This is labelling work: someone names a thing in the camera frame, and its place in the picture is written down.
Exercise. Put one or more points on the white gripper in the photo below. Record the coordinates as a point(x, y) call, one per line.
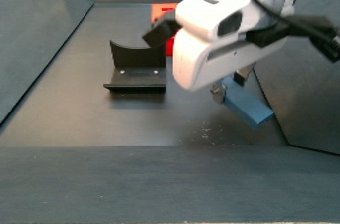
point(210, 45)

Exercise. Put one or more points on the blue arch block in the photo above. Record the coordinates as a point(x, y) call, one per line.
point(244, 104)

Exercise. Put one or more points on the black curved fixture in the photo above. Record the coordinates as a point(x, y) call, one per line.
point(140, 69)

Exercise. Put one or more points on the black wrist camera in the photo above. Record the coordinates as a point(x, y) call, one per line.
point(164, 28)

